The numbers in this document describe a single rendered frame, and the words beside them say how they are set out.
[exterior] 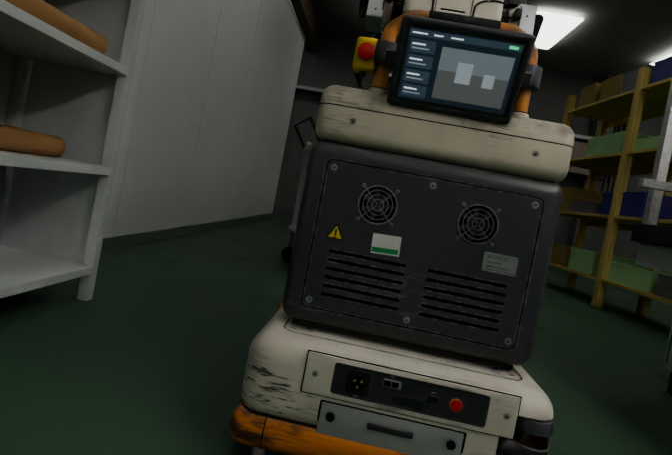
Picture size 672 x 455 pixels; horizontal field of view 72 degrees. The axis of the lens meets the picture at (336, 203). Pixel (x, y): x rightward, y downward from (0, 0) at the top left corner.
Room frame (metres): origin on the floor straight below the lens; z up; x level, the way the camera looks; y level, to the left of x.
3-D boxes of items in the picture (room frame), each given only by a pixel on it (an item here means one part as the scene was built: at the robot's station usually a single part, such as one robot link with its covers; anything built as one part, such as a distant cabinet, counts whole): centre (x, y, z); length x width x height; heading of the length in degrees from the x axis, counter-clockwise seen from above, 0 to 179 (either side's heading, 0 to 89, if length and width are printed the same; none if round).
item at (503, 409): (0.89, -0.21, 0.23); 0.41 x 0.02 x 0.08; 85
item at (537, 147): (1.12, -0.20, 0.59); 0.55 x 0.34 x 0.83; 85
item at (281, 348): (1.22, -0.21, 0.16); 0.67 x 0.64 x 0.25; 175
